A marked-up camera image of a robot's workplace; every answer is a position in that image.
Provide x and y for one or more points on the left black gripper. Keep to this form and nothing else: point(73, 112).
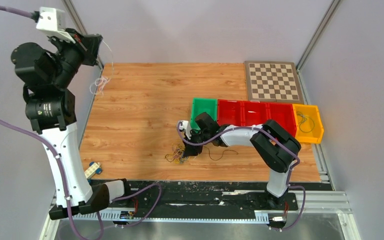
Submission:
point(91, 41)

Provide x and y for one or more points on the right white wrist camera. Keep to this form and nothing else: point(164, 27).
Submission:
point(185, 127)

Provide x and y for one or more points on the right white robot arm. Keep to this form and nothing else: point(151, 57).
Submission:
point(277, 147)

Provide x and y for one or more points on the green plastic bin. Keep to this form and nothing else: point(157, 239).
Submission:
point(203, 105)

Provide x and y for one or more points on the wooden chessboard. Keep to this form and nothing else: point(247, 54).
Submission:
point(272, 81)

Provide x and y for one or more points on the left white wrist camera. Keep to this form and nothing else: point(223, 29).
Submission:
point(51, 22)

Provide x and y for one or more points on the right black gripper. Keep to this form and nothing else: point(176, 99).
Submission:
point(192, 150)

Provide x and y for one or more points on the right aluminium corner post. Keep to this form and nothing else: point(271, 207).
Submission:
point(327, 17)

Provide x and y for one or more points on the red bin middle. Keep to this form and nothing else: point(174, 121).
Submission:
point(255, 113)

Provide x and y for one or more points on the red bin right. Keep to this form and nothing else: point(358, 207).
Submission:
point(284, 115)

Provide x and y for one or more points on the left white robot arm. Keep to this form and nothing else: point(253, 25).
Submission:
point(50, 108)

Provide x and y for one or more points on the red bin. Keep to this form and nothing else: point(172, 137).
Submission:
point(229, 112)
point(284, 115)
point(255, 113)

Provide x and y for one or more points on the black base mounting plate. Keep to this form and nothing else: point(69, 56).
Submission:
point(203, 200)

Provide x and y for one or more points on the red bin left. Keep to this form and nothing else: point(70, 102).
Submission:
point(229, 112)

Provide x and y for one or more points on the left aluminium corner post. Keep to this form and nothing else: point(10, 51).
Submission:
point(79, 26)

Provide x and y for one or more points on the blue white toy block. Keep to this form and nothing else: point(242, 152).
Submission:
point(93, 169)

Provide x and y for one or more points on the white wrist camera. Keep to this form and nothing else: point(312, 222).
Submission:
point(185, 127)
point(51, 22)

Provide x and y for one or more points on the yellow plastic bin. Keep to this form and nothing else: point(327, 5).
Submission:
point(310, 129)

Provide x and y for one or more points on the aluminium corner post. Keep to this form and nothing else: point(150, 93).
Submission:
point(79, 26)
point(327, 17)

